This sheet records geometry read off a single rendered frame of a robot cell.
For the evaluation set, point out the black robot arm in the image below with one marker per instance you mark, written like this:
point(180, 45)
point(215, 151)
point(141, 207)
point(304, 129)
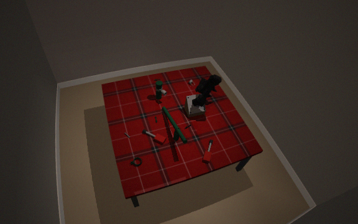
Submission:
point(205, 87)

